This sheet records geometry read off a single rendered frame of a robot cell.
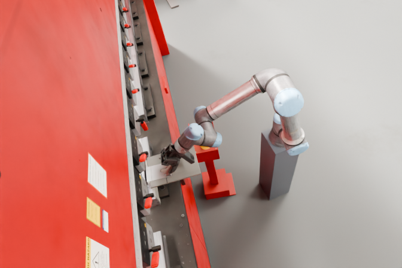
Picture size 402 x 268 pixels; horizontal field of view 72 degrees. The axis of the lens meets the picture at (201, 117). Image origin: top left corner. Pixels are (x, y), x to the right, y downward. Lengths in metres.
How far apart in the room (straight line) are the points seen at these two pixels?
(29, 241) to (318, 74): 3.07
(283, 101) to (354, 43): 2.64
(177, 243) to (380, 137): 2.08
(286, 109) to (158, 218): 0.85
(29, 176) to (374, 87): 3.11
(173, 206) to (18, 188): 1.11
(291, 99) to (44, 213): 0.93
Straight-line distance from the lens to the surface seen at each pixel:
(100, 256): 0.72
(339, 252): 2.42
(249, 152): 2.62
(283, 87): 1.19
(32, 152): 0.56
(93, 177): 0.76
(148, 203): 1.10
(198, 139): 1.22
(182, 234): 1.49
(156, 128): 1.80
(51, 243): 0.56
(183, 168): 1.47
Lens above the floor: 2.29
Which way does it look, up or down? 52 degrees down
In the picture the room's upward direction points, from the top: 14 degrees counter-clockwise
